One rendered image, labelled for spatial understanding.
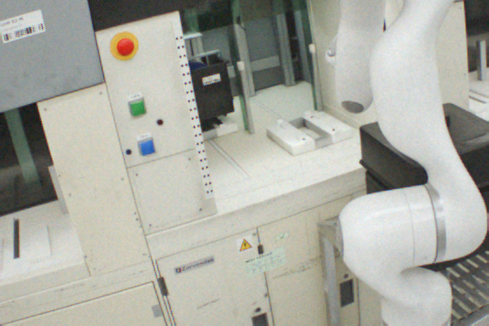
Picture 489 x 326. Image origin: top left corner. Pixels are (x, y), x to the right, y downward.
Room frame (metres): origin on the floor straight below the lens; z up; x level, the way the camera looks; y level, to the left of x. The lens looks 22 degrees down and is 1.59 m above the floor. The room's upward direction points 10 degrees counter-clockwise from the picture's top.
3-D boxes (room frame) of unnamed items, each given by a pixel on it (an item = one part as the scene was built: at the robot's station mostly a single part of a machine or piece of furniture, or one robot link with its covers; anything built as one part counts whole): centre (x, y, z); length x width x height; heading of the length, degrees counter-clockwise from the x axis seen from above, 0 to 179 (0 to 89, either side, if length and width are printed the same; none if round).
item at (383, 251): (0.71, -0.20, 1.07); 0.19 x 0.12 x 0.24; 85
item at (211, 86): (1.96, 0.15, 1.06); 0.24 x 0.20 x 0.32; 108
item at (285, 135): (1.73, -0.21, 0.89); 0.22 x 0.21 x 0.04; 17
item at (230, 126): (1.96, 0.14, 0.89); 0.22 x 0.21 x 0.04; 17
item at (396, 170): (1.19, -0.45, 1.02); 0.29 x 0.29 x 0.13; 12
